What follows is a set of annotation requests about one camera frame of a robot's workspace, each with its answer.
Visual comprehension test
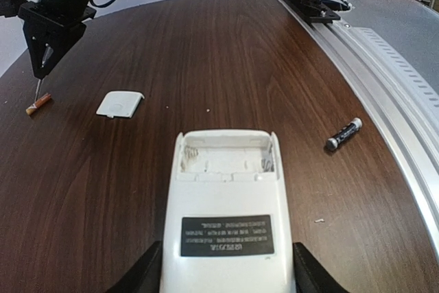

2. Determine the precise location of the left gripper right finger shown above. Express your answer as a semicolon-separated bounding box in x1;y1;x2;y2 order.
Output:
293;242;346;293

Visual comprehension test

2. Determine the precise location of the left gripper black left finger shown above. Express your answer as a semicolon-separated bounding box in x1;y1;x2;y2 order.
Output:
106;241;162;293

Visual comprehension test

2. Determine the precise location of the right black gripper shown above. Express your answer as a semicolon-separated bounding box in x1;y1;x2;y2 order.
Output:
18;2;96;79

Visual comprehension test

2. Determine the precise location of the clear handle screwdriver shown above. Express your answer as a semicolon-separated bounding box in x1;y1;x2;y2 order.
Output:
34;43;54;102

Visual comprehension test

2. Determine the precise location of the orange battery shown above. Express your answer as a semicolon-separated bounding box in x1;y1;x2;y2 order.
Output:
26;93;51;116

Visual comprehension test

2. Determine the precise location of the white battery cover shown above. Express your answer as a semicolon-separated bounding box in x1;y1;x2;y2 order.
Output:
96;91;145;119

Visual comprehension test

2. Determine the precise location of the white red remote control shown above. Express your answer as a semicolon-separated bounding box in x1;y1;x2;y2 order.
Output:
160;129;296;292

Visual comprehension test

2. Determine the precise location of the black battery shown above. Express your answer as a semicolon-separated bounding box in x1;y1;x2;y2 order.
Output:
325;117;363;152

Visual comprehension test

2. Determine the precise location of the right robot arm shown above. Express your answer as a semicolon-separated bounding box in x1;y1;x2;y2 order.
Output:
18;0;96;80

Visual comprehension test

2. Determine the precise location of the front aluminium rail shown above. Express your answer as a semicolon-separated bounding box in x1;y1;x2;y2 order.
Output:
277;0;438;250

